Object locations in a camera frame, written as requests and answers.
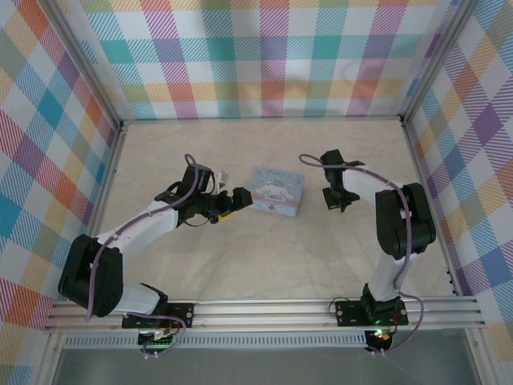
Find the blue cartoon tin box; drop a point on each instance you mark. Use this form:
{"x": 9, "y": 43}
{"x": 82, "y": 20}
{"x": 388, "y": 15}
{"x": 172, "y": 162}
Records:
{"x": 276, "y": 188}

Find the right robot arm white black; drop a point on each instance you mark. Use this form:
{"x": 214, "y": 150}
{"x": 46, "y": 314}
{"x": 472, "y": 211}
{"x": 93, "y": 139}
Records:
{"x": 386, "y": 276}

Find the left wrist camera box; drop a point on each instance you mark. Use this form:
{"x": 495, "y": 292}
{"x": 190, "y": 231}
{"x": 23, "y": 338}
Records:
{"x": 223, "y": 179}

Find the aluminium frame bar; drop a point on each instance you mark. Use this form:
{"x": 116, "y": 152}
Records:
{"x": 260, "y": 119}
{"x": 414, "y": 152}
{"x": 110, "y": 168}

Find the aluminium mounting rail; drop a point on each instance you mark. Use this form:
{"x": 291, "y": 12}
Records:
{"x": 260, "y": 313}

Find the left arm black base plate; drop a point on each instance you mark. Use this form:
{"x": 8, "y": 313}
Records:
{"x": 180, "y": 314}

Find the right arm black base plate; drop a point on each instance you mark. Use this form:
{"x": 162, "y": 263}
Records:
{"x": 348, "y": 313}

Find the aluminium frame post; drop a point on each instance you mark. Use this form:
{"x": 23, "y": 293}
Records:
{"x": 83, "y": 60}
{"x": 437, "y": 60}

